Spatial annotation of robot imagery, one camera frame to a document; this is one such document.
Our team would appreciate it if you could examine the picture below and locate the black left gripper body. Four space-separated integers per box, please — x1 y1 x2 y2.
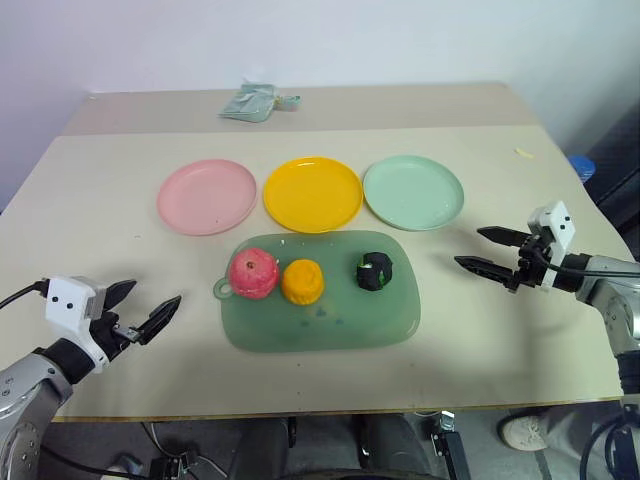
89 312 146 362

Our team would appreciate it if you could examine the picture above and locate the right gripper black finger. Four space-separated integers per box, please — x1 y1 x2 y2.
453 255 516 287
476 225 531 249

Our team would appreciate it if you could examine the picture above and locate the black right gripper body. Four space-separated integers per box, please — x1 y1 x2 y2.
506 231 552 295

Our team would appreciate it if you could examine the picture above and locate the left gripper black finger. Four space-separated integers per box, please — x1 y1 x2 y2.
102 279 138 317
134 294 183 347

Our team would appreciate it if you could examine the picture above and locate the light green plate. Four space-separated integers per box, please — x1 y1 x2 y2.
362 154 465 232

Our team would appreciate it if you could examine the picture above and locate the dark green toy vegetable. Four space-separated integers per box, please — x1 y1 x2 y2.
355 251 394 292

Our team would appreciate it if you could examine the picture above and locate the pink plate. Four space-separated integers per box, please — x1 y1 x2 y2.
156 158 259 237

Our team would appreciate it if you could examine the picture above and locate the orange fruit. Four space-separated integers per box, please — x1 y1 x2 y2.
280 258 326 307

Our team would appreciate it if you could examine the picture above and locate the yellow plate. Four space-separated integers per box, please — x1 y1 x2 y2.
263 156 364 235

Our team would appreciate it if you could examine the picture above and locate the blue round object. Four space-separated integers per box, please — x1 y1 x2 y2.
568 155 597 178

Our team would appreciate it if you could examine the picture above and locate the red toy apple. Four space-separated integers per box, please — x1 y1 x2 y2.
228 247 280 301

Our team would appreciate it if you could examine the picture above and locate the black fabric object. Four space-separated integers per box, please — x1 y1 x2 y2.
581 99 640 242

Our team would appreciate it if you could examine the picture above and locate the black clamp box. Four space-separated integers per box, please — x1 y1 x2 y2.
148 448 200 480

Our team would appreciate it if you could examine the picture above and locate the grey trouser leg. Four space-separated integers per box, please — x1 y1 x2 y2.
508 403 627 452

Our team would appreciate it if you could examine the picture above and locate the translucent green cutting board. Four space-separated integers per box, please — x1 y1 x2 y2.
213 229 422 355

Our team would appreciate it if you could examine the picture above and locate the white shoe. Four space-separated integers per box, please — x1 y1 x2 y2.
497 414 550 453

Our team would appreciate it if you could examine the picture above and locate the dark rounded shape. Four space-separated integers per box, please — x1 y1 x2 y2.
357 412 434 477

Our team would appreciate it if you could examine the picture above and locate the crumpled teal plastic bag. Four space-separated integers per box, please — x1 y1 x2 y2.
216 81 281 124

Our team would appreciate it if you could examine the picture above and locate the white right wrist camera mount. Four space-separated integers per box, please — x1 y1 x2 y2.
526 200 574 292

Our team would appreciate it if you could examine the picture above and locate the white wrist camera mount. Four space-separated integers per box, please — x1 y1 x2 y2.
526 200 574 292
41 273 110 376

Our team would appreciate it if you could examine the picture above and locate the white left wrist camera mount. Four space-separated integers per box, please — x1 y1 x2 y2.
41 273 110 376

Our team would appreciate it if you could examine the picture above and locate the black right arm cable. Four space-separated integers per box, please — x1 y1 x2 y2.
547 264 640 280

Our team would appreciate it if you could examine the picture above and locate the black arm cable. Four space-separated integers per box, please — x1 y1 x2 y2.
0 281 50 310
547 264 640 280

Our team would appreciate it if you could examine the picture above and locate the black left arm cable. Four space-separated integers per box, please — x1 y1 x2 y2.
0 281 50 310

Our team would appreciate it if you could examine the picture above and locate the thin black floor cable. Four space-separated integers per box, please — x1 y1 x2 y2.
38 443 151 477

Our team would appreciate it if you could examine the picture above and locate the black metal stand bracket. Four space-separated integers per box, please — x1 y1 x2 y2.
423 409 465 480

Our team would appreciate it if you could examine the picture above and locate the black looped cable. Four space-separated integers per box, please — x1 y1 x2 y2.
581 418 640 480

